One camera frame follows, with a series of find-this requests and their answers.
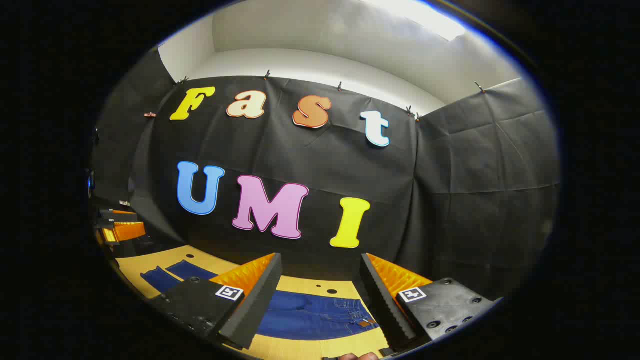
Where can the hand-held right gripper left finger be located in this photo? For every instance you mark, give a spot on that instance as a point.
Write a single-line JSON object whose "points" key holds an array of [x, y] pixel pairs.
{"points": [[255, 305]]}

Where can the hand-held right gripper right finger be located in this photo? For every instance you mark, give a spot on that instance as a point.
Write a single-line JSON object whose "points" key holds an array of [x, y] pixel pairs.
{"points": [[385, 310]]}

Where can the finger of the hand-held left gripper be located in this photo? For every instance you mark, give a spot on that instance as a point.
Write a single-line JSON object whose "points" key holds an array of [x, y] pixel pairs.
{"points": [[117, 215], [129, 231]]}

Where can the blue denim jeans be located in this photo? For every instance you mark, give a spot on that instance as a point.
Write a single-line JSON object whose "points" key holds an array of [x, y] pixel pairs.
{"points": [[310, 315]]}

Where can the black backdrop cloth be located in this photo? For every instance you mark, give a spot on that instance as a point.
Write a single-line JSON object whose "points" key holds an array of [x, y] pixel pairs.
{"points": [[325, 160]]}

